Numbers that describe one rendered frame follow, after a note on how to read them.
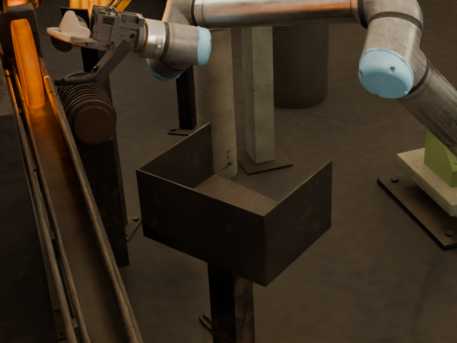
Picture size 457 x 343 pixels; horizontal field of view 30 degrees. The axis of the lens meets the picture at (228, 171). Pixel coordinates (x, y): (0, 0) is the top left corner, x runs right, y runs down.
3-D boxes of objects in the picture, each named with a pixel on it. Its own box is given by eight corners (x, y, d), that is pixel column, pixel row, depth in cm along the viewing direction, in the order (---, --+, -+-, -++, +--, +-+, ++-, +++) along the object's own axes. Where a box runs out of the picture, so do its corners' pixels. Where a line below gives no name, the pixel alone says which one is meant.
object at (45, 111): (23, 124, 175) (22, 120, 175) (13, 88, 191) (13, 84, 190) (59, 118, 177) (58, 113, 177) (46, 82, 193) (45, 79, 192)
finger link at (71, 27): (49, 9, 187) (91, 15, 190) (45, 35, 189) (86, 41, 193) (52, 14, 184) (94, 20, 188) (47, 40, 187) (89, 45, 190)
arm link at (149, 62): (184, 50, 220) (202, 34, 209) (173, 90, 217) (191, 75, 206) (151, 36, 217) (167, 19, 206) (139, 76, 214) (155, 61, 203)
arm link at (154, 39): (150, 51, 204) (160, 66, 196) (130, 48, 202) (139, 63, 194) (158, 15, 200) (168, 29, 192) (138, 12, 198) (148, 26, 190)
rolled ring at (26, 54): (22, 6, 180) (6, 8, 180) (35, 35, 165) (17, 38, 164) (36, 86, 190) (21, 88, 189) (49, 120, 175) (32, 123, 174)
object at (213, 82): (207, 184, 276) (196, 33, 250) (196, 167, 286) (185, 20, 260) (242, 177, 279) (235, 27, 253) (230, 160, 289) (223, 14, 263)
